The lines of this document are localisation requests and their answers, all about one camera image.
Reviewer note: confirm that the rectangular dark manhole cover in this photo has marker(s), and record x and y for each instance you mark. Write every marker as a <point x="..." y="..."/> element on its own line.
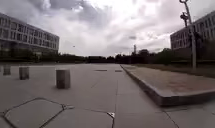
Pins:
<point x="100" y="70"/>

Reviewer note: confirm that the round dark manhole cover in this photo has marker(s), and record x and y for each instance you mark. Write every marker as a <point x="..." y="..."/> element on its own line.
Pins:
<point x="118" y="70"/>

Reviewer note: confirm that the grey paved plaza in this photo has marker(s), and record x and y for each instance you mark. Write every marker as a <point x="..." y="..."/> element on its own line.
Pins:
<point x="91" y="90"/>

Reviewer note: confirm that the distant slim tower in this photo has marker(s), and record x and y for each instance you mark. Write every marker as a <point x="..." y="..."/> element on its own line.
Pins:
<point x="134" y="49"/>

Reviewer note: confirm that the row of dark trees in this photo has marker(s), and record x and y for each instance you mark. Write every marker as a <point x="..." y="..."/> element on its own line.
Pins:
<point x="148" y="56"/>

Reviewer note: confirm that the concrete block bollard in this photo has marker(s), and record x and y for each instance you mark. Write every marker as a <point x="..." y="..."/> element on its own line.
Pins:
<point x="63" y="79"/>
<point x="7" y="69"/>
<point x="24" y="73"/>

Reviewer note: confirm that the concrete kerb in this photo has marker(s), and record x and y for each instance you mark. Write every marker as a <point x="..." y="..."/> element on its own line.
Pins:
<point x="151" y="93"/>

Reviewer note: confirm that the raised pale paved bed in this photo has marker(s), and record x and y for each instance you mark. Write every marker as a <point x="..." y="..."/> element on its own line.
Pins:
<point x="171" y="80"/>

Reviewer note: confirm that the tall lamp pole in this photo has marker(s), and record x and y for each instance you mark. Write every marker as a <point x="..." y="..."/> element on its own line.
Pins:
<point x="193" y="50"/>

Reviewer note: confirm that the long pale office building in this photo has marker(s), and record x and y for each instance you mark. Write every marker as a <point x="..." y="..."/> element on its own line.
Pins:
<point x="21" y="36"/>

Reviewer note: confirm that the grey office building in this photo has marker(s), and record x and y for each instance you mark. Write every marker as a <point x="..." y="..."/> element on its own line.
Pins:
<point x="208" y="31"/>

